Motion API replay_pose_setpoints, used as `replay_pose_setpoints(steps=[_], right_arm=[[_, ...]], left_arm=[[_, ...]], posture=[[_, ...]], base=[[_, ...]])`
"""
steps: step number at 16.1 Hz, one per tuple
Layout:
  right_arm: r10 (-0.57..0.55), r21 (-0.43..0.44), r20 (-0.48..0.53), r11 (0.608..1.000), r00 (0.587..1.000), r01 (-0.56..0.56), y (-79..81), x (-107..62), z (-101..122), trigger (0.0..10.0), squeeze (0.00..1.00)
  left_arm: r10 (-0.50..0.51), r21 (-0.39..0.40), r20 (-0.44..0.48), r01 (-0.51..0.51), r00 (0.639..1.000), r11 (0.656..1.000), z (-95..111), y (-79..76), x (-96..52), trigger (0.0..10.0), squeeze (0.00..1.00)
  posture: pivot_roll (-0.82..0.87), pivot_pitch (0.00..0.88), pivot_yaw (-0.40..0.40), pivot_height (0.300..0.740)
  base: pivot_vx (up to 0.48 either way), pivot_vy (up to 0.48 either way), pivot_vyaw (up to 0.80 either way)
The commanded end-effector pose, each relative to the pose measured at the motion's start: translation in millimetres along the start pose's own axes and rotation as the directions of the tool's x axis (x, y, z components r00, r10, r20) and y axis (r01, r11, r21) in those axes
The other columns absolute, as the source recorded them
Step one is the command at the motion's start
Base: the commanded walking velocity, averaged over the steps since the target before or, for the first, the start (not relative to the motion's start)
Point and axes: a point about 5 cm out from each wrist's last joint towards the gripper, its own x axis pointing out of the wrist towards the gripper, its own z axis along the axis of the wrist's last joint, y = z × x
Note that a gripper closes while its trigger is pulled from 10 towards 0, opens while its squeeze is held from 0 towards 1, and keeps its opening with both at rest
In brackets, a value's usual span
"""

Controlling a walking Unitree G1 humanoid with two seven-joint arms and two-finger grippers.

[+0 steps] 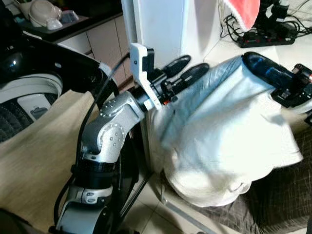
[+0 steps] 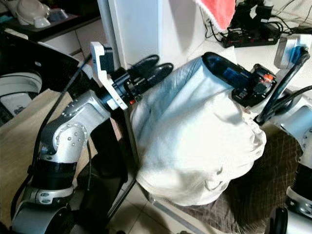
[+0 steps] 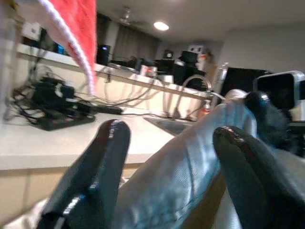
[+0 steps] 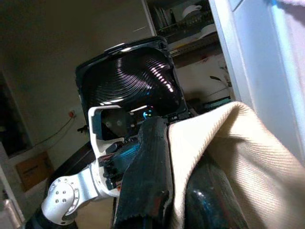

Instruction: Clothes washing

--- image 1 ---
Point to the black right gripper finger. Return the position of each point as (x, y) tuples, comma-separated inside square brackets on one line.
[(265, 70)]

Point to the cream countertop appliance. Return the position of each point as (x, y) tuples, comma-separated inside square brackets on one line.
[(44, 13)]

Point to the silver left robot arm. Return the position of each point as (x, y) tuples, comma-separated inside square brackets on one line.
[(109, 129)]

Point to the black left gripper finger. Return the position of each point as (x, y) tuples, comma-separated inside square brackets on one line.
[(178, 64), (195, 74)]

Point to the white upright panel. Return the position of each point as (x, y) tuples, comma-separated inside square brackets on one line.
[(170, 24)]

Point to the red cloth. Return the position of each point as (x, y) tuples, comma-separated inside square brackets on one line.
[(243, 12)]

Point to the black plug adapter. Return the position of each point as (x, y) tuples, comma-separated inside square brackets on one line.
[(273, 19)]

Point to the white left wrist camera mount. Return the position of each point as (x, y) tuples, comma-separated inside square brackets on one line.
[(138, 61)]

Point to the black power strip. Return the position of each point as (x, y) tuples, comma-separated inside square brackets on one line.
[(265, 39)]

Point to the white drawer cabinet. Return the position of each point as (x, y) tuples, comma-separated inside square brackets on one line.
[(105, 44)]

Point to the white cloth garment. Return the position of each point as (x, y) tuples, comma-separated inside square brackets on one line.
[(219, 136)]

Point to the black top-load washing machine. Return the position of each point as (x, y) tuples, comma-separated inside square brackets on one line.
[(58, 63)]

